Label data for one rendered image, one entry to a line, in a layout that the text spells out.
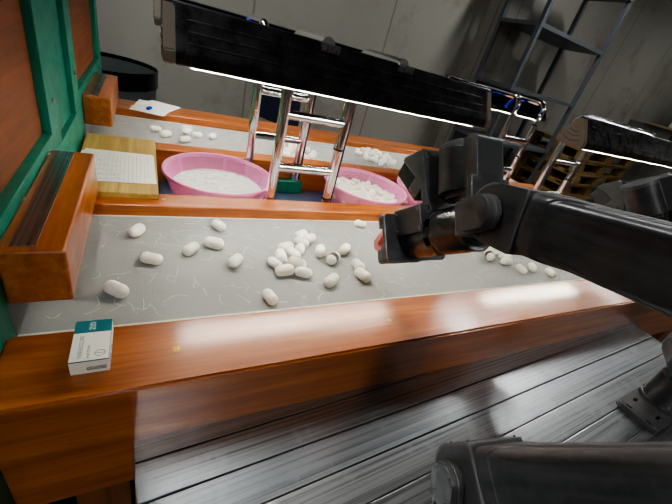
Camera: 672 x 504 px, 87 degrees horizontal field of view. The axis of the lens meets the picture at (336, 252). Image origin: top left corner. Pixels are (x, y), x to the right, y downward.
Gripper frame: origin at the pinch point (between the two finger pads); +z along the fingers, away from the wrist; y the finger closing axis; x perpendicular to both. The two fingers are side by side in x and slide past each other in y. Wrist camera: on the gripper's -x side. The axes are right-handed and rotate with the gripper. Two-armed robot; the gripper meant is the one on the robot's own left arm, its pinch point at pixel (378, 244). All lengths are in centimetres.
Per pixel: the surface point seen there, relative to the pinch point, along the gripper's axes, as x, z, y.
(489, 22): -230, 168, -264
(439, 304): 11.0, 2.3, -14.0
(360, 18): -208, 188, -128
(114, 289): 4.5, 11.1, 37.0
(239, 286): 5.4, 12.9, 19.5
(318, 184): -26, 59, -18
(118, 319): 8.5, 8.8, 36.4
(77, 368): 12.3, -1.5, 39.3
